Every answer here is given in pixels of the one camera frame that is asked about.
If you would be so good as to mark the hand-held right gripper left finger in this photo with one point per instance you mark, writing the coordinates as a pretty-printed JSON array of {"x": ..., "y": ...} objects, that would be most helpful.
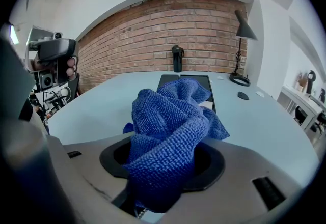
[{"x": 84, "y": 167}]

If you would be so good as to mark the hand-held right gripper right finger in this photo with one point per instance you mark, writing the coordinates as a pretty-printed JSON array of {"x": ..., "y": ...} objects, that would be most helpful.
[{"x": 242, "y": 167}]

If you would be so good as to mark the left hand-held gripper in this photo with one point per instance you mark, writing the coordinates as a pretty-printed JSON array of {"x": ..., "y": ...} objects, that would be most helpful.
[{"x": 40, "y": 33}]

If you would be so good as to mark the blue microfibre cloth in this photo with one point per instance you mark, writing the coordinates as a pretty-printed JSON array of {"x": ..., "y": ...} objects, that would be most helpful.
[{"x": 165, "y": 126}]

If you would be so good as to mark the person's left hand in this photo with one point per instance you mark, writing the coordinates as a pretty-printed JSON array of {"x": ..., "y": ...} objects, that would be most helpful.
[{"x": 71, "y": 66}]

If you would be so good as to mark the small black plastic piece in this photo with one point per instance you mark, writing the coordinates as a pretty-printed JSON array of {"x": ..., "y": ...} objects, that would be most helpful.
[{"x": 242, "y": 95}]

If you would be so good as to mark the small white plastic piece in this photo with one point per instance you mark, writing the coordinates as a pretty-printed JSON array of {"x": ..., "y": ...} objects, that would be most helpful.
[
  {"x": 220, "y": 78},
  {"x": 260, "y": 93}
]

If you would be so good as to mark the white office desk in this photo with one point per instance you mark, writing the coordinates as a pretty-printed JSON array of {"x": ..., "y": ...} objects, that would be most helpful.
[{"x": 300, "y": 100}]

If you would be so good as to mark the dried plant in pot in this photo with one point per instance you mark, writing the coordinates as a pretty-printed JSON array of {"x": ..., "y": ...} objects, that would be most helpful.
[{"x": 301, "y": 83}]

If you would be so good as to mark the black telephone base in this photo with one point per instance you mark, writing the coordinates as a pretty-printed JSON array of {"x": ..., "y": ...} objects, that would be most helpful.
[{"x": 169, "y": 81}]

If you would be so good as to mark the black drinking bottle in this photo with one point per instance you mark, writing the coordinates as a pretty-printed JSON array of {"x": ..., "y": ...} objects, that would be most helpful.
[{"x": 177, "y": 58}]

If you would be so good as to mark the black desk lamp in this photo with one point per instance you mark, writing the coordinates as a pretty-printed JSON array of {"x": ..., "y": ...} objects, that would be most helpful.
[{"x": 245, "y": 30}]

